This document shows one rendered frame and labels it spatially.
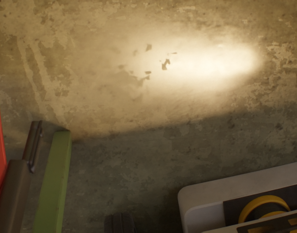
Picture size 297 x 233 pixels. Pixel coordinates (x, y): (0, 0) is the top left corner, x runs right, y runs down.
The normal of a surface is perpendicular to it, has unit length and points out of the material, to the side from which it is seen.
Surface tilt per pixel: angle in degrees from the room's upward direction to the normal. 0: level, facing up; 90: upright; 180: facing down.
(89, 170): 0
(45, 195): 90
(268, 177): 90
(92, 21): 0
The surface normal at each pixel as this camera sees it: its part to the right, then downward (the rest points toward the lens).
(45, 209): -0.03, -0.95
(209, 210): 0.09, 0.32
